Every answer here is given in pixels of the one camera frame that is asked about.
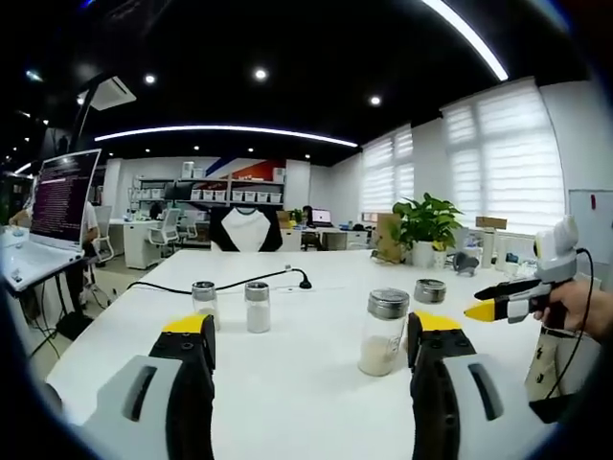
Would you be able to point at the person's right hand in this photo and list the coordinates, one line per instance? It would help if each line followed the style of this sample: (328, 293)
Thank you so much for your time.
(589, 309)

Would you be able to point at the small seasoning bottle white powder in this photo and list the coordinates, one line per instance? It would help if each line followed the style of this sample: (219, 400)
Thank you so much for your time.
(257, 316)

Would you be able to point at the tall seasoning bottle cream powder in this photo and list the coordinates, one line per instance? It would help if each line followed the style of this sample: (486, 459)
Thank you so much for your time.
(383, 354)

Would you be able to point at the black ceiling pole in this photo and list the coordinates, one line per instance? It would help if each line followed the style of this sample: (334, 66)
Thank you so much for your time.
(84, 115)

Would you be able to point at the green potted plant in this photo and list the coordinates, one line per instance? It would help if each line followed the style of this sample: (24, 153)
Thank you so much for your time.
(426, 215)

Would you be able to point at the black laptop stand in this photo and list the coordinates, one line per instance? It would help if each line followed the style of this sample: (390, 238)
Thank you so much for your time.
(72, 306)

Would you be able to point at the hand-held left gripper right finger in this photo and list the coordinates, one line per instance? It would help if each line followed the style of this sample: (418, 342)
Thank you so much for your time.
(431, 407)

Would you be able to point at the beige pouch black marks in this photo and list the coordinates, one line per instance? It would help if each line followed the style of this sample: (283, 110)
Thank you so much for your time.
(543, 364)

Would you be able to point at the short curved ceiling light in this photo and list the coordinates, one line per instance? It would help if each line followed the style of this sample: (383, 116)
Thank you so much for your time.
(215, 127)

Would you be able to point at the open silver laptop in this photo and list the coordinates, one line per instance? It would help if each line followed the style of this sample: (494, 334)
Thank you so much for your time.
(62, 196)

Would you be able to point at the tall seasoning bottle brown powder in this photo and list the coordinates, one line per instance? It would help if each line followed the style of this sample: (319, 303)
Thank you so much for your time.
(429, 291)

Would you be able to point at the long curved ceiling light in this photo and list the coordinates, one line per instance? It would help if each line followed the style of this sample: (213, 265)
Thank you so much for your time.
(500, 74)

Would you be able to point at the black laptop white screen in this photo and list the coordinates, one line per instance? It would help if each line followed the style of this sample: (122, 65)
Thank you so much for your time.
(322, 218)

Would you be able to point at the shelf with white storage bins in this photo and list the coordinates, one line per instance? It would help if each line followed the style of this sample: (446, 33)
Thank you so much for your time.
(215, 191)

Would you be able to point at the grey plush toy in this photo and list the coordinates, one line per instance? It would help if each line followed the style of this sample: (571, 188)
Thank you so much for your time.
(465, 263)

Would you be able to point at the ceiling air conditioner unit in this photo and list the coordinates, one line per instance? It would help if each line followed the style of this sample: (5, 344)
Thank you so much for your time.
(107, 93)

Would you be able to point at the small seasoning bottle pale powder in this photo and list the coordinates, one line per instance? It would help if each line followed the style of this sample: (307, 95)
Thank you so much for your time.
(205, 292)

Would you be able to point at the open cardboard box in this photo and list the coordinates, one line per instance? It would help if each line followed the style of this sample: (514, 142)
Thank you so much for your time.
(284, 219)

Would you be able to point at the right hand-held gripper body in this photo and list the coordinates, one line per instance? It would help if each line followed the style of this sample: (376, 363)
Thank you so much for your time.
(558, 244)

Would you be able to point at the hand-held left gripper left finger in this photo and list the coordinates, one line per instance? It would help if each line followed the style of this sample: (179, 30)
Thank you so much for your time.
(191, 407)

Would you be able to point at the white window blinds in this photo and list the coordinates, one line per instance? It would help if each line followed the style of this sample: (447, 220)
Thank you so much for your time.
(507, 158)

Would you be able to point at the flat cardboard box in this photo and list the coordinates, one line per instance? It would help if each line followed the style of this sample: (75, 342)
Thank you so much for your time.
(491, 223)

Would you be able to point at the white thermos bottle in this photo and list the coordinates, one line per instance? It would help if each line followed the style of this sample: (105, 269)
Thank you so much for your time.
(487, 249)

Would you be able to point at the brown paper bag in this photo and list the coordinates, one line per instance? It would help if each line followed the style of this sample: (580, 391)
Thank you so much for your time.
(389, 237)

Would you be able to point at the white plant pot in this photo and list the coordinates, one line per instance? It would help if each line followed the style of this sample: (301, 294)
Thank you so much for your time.
(423, 254)

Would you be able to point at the white mesh office chair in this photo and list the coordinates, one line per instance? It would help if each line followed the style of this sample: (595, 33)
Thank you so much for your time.
(165, 230)

